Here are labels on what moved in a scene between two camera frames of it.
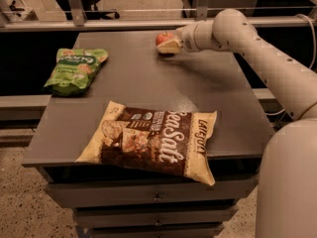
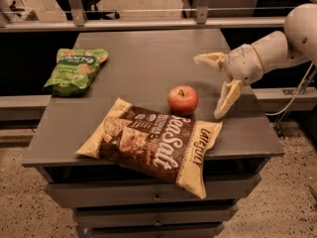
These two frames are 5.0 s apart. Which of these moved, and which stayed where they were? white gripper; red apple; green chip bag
Moved: white gripper; red apple
Stayed: green chip bag
